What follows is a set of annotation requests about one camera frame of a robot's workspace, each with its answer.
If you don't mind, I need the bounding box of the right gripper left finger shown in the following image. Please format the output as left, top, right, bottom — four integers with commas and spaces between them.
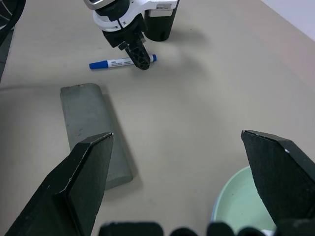
4, 132, 115, 236

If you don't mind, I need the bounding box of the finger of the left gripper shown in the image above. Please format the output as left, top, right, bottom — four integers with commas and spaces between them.
125, 41, 151, 71

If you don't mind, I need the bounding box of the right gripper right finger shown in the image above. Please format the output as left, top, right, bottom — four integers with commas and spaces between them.
240, 129, 315, 221

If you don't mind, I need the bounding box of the white marker blue cap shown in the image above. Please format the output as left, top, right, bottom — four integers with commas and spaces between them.
89, 54, 158, 70

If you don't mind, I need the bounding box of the green plate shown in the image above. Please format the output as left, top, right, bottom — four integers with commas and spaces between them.
213, 166, 279, 234

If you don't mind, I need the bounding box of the grey glasses case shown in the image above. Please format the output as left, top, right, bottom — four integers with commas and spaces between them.
60, 83, 133, 191

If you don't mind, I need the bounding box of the black plastic cup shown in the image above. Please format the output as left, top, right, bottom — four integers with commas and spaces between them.
143, 10, 176, 42

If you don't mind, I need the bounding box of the blue plate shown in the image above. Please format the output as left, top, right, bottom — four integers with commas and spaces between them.
211, 194, 223, 221

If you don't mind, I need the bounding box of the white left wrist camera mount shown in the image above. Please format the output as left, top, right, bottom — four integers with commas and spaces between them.
93, 0, 179, 32

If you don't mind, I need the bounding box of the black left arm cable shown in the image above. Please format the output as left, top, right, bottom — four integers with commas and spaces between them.
0, 0, 27, 49

